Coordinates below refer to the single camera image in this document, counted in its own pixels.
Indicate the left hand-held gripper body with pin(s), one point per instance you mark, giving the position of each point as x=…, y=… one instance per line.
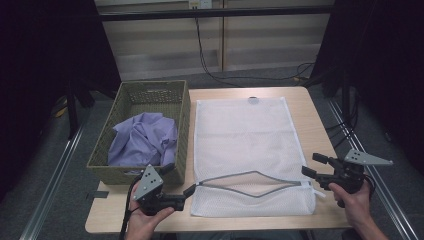
x=150, y=186

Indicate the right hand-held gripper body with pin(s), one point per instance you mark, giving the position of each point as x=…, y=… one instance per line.
x=348, y=175

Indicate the purple shirt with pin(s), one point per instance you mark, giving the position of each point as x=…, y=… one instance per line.
x=143, y=140

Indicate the green woven basket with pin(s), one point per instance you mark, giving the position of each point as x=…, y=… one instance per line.
x=115, y=166

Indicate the white mesh laundry bag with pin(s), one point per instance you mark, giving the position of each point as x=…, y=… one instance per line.
x=246, y=140

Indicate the person's right hand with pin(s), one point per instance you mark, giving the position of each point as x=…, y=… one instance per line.
x=358, y=206

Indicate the person's left hand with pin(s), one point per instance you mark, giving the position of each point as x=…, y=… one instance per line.
x=143, y=225

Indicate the dark tape strip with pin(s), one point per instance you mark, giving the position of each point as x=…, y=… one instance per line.
x=98, y=195

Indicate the black metal stand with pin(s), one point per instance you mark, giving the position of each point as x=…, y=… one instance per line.
x=71, y=110

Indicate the black curtain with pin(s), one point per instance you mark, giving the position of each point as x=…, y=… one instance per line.
x=383, y=66
x=40, y=83

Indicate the black horizontal bar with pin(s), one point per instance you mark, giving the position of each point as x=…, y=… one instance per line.
x=213, y=13

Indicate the metal floor rail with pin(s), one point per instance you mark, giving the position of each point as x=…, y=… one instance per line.
x=386, y=186
x=50, y=190

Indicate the white wall socket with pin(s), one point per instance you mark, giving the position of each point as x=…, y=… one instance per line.
x=200, y=4

